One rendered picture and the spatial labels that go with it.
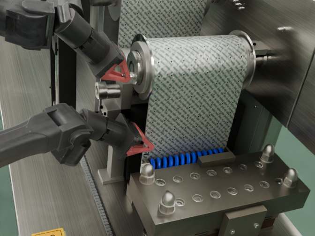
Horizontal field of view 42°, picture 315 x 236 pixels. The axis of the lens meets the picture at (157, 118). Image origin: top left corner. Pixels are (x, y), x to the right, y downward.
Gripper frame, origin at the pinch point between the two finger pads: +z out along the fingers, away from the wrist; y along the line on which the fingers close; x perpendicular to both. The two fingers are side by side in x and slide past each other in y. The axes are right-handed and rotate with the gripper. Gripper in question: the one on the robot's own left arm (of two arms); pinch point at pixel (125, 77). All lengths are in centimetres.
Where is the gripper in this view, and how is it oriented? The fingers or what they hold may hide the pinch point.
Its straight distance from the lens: 90.7
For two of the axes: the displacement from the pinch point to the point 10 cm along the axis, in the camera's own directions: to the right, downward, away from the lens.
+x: 7.5, -6.5, -1.4
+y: 3.9, 6.0, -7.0
